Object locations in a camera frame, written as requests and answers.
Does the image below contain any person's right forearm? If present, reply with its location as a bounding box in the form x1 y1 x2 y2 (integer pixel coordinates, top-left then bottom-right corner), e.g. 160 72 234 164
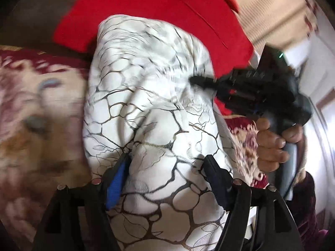
286 171 324 242

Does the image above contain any white black-veined coat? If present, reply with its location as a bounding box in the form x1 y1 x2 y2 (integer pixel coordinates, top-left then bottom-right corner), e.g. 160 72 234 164
82 14 236 251

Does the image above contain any beige dotted curtain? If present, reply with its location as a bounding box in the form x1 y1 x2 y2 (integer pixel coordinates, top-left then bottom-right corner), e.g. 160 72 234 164
230 0 323 56

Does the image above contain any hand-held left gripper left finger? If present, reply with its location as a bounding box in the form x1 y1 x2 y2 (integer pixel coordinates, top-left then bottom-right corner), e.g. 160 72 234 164
31 159 132 251

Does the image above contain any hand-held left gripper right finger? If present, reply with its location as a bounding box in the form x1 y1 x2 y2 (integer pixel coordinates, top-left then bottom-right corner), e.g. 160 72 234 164
201 155 305 251

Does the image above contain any red floral sofa blanket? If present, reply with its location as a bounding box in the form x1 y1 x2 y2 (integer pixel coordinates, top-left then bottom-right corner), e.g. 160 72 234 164
0 45 271 241

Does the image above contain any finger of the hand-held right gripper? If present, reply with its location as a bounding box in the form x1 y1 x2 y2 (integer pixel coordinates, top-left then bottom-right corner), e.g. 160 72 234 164
189 75 219 91

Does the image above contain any person's right hand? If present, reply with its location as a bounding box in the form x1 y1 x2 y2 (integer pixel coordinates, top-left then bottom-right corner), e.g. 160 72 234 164
256 118 304 173

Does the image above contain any brown leather sofa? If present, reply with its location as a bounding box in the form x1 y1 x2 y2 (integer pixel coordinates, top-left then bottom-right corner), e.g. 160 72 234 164
0 0 89 60

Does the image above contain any red cushion cover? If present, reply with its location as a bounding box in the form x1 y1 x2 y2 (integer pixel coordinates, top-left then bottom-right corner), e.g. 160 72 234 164
52 0 255 115

